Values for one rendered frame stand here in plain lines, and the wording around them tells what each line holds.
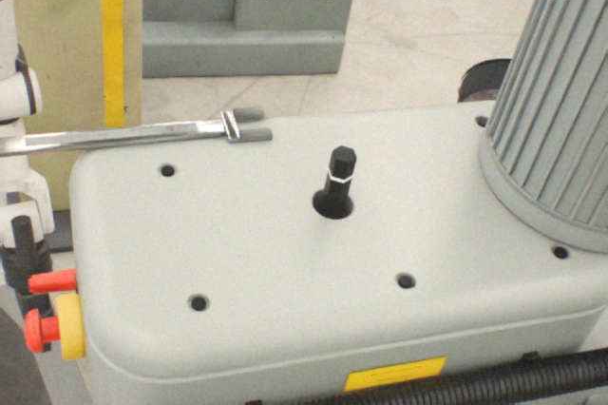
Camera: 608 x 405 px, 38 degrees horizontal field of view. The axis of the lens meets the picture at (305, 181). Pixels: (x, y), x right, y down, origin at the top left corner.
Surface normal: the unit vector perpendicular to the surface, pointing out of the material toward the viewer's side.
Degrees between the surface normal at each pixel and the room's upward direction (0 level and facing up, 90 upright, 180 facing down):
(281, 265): 0
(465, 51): 0
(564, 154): 90
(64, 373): 0
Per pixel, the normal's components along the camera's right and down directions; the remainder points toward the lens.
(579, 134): -0.61, 0.50
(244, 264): 0.14, -0.70
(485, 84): 0.38, 0.65
